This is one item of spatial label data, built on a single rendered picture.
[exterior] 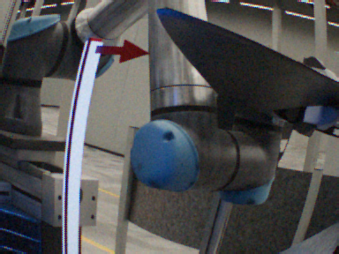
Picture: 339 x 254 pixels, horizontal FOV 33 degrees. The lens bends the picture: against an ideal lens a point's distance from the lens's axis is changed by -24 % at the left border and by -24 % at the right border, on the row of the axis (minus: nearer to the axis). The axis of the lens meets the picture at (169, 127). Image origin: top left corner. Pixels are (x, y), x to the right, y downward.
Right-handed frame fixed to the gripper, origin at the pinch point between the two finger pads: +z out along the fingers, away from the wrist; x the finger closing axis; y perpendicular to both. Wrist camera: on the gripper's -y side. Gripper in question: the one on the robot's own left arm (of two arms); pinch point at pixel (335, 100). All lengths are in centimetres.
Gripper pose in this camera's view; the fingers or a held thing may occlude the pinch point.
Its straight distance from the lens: 64.8
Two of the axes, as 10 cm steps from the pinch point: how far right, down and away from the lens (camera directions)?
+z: 2.4, 1.0, -9.7
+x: -2.7, 9.6, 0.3
